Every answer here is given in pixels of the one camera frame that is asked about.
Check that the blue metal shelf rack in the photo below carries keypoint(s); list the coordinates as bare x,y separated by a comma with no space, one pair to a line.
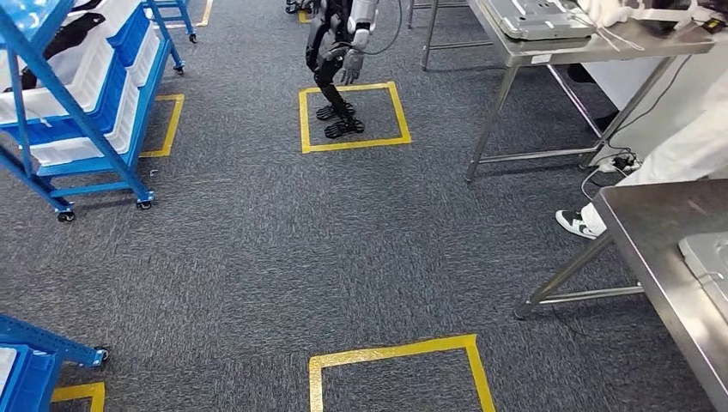
185,11
85,116
45,341

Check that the stainless steel workbench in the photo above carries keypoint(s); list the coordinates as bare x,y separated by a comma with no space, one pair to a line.
643,239

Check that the yellow floor tape marking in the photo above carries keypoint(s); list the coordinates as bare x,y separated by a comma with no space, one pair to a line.
398,350

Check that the black silver humanoid robot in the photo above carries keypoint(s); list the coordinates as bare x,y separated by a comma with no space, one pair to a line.
330,57

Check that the stainless steel side table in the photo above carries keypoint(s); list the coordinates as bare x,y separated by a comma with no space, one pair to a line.
569,51

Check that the white power strip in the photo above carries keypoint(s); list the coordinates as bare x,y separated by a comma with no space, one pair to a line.
620,164

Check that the white cabinet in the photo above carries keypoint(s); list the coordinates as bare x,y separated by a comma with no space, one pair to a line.
614,85

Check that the person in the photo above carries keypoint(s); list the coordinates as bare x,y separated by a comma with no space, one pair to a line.
682,148

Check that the black curved trim piece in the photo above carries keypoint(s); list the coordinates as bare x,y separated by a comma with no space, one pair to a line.
62,40

